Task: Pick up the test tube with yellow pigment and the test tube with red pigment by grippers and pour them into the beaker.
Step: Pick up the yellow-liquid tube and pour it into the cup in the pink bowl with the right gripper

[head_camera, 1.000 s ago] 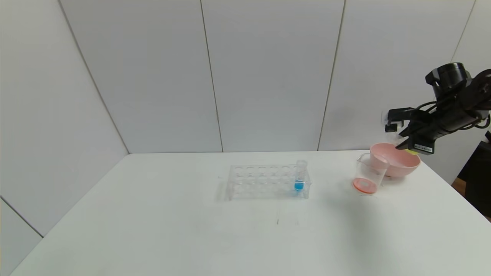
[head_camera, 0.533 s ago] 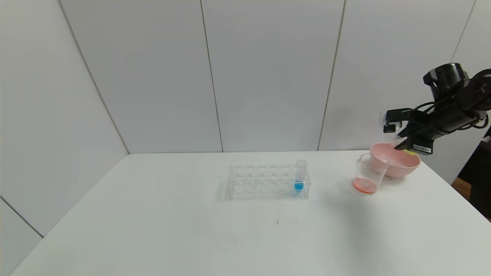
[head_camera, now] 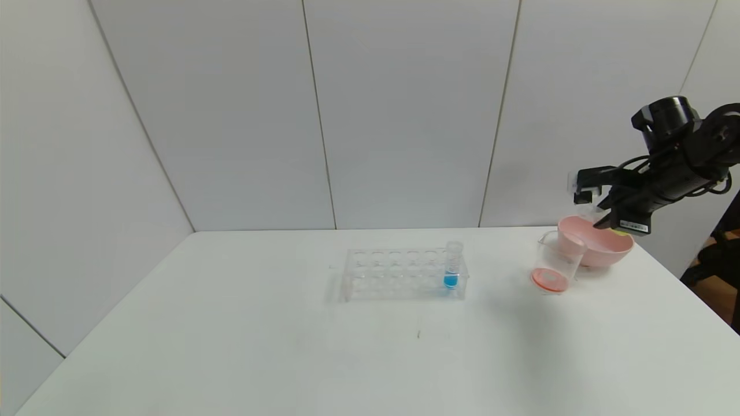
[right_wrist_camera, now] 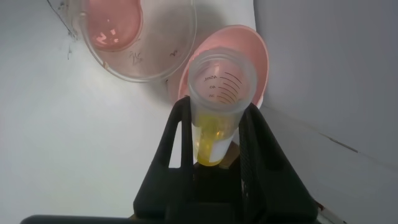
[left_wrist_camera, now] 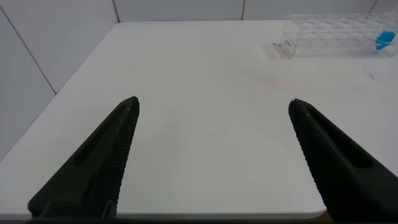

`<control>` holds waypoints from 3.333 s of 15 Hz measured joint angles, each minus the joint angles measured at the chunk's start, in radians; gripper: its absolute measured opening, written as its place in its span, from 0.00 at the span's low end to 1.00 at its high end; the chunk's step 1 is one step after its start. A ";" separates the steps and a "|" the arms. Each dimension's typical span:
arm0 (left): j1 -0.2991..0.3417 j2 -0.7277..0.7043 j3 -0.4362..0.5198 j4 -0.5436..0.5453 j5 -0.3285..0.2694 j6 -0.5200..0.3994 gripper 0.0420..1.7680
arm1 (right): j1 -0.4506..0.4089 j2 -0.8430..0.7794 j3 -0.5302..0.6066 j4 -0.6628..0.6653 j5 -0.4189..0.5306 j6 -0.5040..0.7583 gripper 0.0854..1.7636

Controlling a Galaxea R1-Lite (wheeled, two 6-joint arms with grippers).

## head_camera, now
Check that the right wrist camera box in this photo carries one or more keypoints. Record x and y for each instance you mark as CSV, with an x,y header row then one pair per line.
x,y
589,184

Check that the test tube with yellow pigment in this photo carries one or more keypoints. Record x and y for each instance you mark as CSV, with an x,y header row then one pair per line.
x,y
622,231

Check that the clear acrylic test tube rack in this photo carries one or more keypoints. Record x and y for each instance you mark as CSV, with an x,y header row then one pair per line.
x,y
376,286

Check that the test tube with blue pigment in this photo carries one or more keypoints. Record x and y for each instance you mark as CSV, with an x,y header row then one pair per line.
x,y
451,281

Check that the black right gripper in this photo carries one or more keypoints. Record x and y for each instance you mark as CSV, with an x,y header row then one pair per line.
x,y
631,223

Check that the pink plastic bowl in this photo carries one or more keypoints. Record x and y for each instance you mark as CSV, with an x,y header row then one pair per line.
x,y
607,251

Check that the clear glass beaker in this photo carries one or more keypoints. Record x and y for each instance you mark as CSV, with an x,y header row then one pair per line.
x,y
549,280

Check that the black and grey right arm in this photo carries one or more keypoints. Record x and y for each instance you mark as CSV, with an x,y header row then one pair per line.
x,y
682,167

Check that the black office chair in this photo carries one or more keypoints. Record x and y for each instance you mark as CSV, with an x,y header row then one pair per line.
x,y
714,260

